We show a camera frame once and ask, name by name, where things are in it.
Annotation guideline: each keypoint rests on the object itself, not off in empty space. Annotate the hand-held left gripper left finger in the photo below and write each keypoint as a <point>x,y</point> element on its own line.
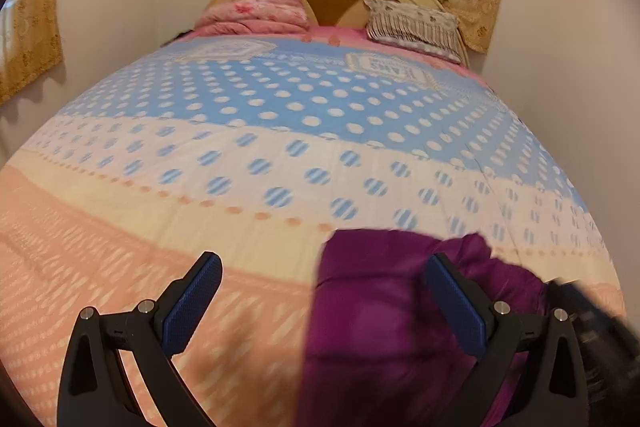
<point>195,297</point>

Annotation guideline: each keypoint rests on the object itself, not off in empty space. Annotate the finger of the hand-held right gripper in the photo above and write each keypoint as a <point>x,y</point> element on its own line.
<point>570,297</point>

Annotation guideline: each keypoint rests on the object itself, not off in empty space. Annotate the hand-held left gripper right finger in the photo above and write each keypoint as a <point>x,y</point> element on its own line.
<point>455,297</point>

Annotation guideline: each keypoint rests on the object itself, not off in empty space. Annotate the purple puffer jacket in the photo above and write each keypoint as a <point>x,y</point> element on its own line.
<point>370,297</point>

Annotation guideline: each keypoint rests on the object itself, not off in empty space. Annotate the polka dot pastel bedspread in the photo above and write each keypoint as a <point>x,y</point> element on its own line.
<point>250,157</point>

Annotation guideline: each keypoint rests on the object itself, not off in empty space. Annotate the striped fringed pillow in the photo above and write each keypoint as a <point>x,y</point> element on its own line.
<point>415,29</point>

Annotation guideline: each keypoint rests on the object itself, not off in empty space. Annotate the pink folded quilt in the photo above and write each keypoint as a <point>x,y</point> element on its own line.
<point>250,14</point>

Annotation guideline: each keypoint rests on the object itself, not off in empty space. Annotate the narrow beige lace curtain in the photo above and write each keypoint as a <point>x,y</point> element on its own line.
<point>30,32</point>

